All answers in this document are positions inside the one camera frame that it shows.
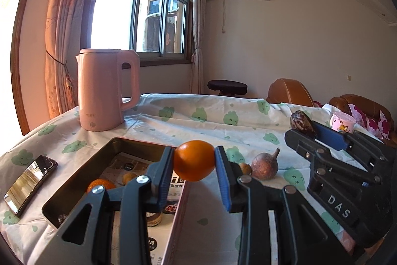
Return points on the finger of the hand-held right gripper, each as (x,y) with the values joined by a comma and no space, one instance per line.
(332,136)
(305,147)

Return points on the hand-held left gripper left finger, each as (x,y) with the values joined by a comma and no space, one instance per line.
(163,179)

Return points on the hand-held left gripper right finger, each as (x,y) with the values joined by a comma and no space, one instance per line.
(224,182)

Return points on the dark brown water chestnut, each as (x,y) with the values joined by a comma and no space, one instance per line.
(301,122)

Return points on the round orange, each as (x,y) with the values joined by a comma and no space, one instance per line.
(194,161)

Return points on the cardboard box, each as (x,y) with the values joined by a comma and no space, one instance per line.
(77,181)

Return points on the striped brown water chestnut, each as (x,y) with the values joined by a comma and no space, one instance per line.
(62,217)

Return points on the pink cartoon cat cup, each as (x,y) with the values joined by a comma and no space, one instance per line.
(342,122)

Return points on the small brown round fruit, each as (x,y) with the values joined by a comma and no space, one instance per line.
(245,168)

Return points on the printed paper leaflet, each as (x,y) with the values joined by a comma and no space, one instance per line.
(136,164)

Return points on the small yellow-brown fruit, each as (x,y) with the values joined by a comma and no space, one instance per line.
(128,178)

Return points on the brown round root with stem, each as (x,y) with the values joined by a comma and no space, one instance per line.
(263,165)

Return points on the brown leather chair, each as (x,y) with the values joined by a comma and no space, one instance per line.
(363,105)
(290,92)

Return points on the pink floral cushion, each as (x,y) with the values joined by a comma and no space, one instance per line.
(377,123)

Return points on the small orange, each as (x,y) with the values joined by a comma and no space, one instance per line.
(99,184)

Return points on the black round stool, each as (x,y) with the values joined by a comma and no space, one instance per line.
(227,86)

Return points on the pink electric kettle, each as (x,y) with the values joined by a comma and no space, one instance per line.
(99,91)

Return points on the black smartphone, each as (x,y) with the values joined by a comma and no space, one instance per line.
(31,184)

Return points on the beige patterned curtain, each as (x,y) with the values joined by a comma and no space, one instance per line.
(198,35)

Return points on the sliding glass window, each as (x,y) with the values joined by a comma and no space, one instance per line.
(139,10)

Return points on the pink patterned curtain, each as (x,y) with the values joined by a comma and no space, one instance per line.
(65,35)

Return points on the wooden door frame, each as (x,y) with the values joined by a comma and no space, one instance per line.
(21,50)

